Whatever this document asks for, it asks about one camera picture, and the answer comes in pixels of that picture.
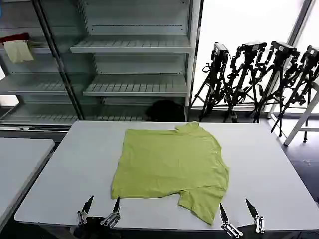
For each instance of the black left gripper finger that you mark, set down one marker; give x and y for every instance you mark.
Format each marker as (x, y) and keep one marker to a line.
(115, 210)
(84, 210)

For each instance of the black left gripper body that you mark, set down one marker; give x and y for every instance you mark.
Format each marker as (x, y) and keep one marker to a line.
(94, 224)

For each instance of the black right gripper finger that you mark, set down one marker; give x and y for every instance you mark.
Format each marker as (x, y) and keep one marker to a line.
(224, 216)
(253, 210)

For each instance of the lime green t-shirt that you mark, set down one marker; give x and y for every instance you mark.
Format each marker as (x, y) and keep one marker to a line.
(169, 164)

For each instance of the white side table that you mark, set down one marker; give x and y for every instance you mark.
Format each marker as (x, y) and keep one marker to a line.
(20, 164)

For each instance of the black rounded bag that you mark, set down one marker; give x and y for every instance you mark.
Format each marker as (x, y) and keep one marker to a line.
(163, 110)

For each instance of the grey shelf rack behind glass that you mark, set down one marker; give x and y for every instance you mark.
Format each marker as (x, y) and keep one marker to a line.
(30, 87)

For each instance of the grey metal shelf rack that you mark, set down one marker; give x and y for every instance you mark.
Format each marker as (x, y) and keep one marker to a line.
(139, 44)

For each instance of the pale yellow cloth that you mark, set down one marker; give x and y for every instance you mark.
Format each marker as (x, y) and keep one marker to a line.
(18, 51)

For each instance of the red bar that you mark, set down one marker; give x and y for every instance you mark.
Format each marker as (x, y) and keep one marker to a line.
(13, 38)

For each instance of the white stool frame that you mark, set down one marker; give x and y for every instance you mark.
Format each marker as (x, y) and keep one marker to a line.
(305, 117)

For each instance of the black camera tripod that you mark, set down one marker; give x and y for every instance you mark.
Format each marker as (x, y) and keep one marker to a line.
(302, 82)
(245, 72)
(276, 69)
(215, 74)

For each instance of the grey window frame post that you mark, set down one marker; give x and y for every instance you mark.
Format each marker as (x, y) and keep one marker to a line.
(297, 22)

